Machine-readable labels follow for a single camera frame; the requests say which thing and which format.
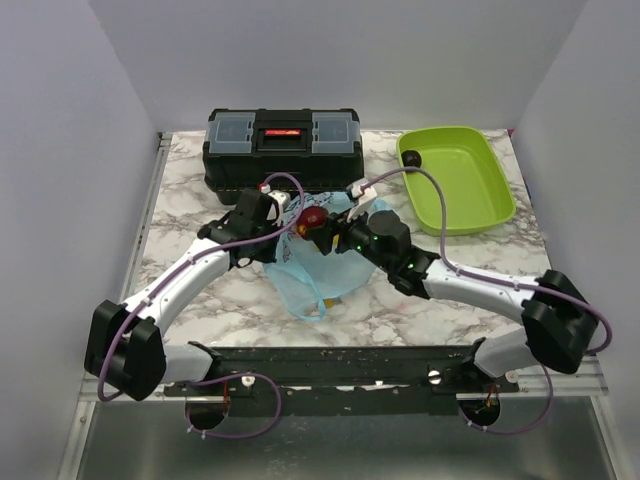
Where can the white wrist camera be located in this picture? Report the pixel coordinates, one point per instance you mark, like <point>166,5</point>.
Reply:
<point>280,200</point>
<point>363,196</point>

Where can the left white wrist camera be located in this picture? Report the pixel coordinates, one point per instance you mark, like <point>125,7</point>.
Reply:
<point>280,200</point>

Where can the dark purple fake fruit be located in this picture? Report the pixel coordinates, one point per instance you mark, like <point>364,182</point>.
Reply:
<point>411,158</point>

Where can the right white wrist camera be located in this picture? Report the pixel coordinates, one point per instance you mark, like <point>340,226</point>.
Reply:
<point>363,196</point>

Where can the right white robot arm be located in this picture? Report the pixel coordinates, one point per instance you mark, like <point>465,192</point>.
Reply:
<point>556,323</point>

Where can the aluminium frame rail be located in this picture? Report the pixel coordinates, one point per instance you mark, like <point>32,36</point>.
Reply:
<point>547,430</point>

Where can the black plastic toolbox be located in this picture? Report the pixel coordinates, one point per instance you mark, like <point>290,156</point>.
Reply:
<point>322,149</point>

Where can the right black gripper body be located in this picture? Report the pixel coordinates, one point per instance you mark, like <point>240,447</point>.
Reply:
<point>354,235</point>

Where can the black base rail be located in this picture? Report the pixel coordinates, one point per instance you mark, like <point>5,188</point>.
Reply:
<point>340,381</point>

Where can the green plastic tray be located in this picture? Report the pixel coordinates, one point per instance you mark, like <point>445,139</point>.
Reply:
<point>477,193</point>

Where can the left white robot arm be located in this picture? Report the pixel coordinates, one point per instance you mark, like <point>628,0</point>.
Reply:
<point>126,348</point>

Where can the red fake fruit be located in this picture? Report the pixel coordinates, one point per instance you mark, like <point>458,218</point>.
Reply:
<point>311,217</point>

